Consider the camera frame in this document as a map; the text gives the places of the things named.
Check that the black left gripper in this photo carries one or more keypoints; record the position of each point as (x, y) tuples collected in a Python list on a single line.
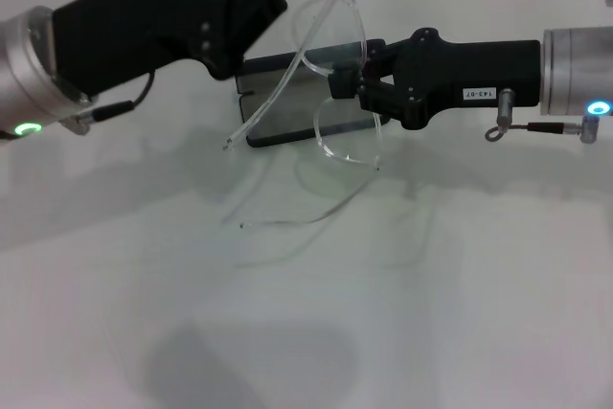
[(143, 11)]

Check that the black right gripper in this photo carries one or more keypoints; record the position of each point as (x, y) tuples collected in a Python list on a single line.
[(479, 69)]

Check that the black glasses case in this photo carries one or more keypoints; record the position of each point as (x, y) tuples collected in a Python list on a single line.
[(261, 66)]

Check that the clear transparent glasses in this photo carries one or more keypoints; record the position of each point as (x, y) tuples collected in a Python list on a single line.
[(330, 30)]

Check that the silver plug on right gripper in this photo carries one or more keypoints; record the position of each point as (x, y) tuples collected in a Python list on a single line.
[(506, 107)]

